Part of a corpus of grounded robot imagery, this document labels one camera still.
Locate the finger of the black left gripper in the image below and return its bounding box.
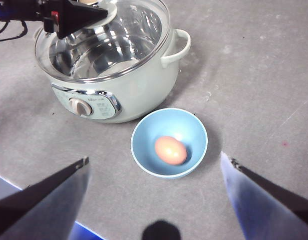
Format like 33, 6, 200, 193
43, 0, 109, 39

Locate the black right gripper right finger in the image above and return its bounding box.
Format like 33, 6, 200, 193
220, 150, 308, 240

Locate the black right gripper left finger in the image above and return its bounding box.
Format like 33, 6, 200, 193
0, 156, 91, 240

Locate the glass lid with green knob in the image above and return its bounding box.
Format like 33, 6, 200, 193
34, 0, 171, 84

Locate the brown egg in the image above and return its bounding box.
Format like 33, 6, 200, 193
154, 135, 188, 166

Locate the pale green electric steamer pot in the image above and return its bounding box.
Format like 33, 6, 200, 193
33, 0, 192, 124

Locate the black rounded device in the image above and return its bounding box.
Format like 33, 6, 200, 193
142, 219, 181, 240

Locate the blue ribbed bowl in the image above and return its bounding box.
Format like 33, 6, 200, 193
130, 107, 209, 180

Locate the black cable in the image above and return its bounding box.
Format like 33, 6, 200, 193
0, 20, 29, 43

